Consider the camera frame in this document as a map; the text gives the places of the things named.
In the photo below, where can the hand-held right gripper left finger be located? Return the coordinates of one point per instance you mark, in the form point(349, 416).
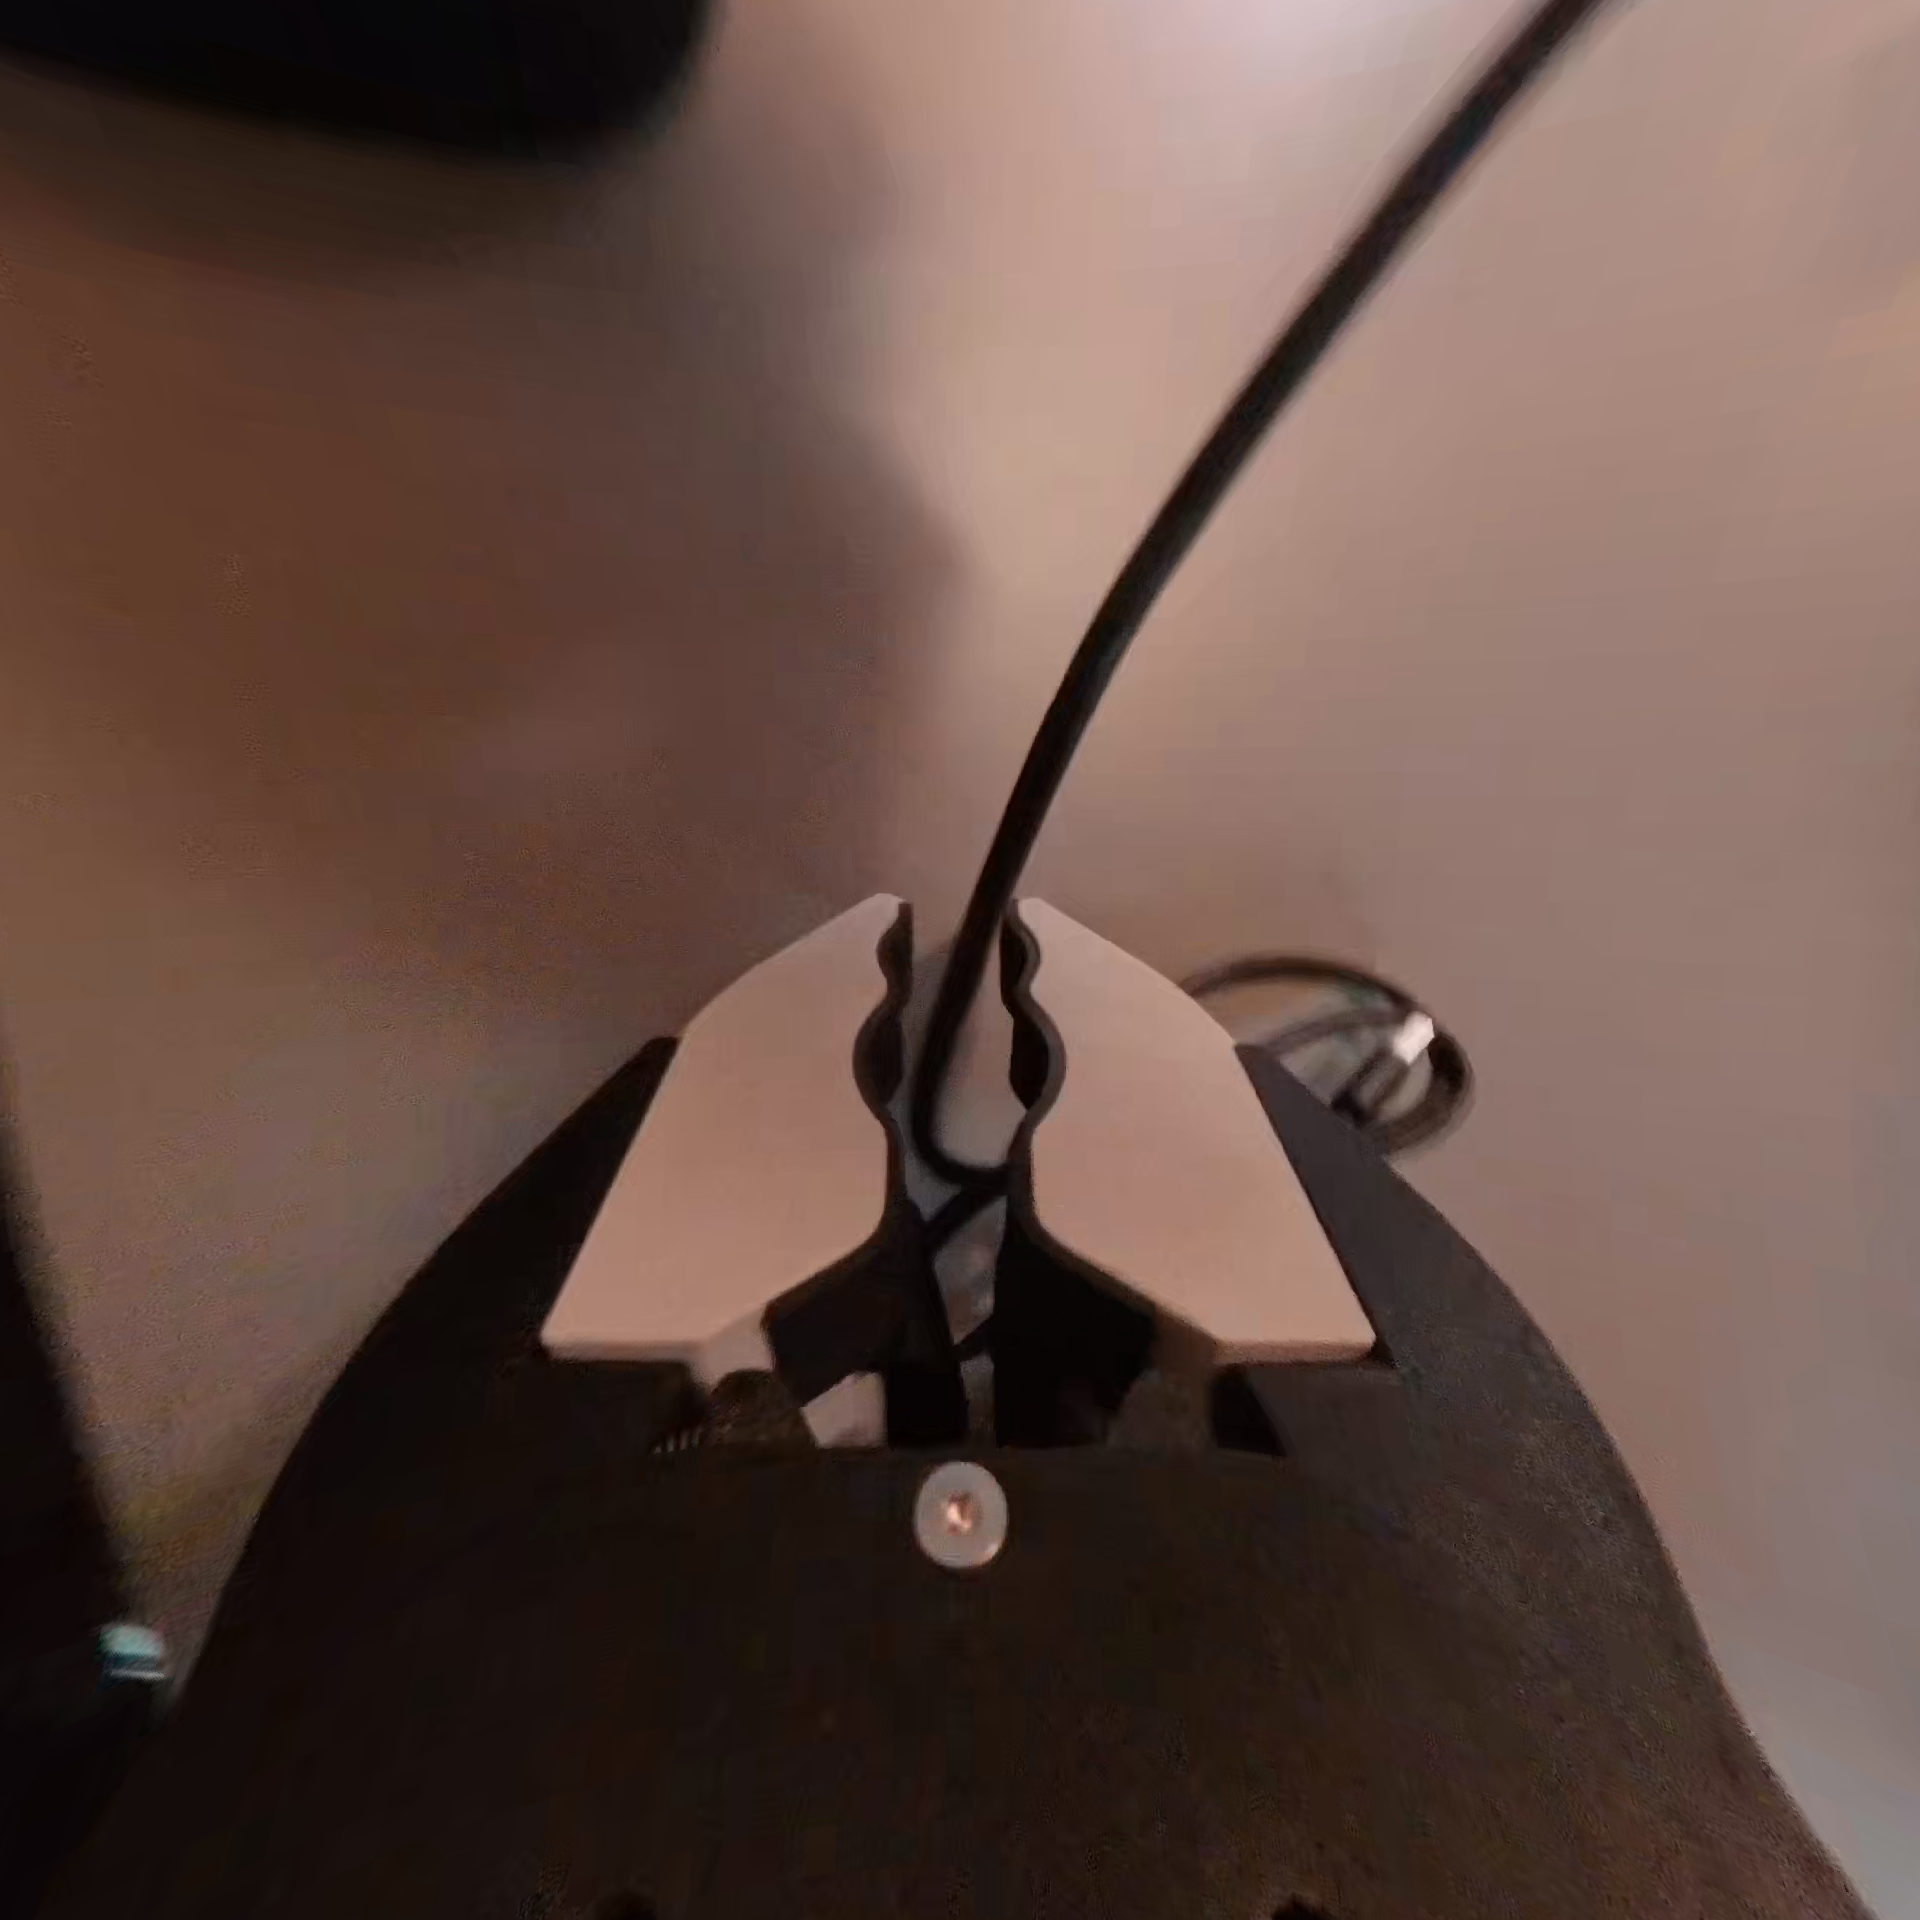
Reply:
point(721, 1201)

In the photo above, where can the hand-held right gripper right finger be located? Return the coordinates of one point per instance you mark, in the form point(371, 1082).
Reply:
point(1202, 1201)

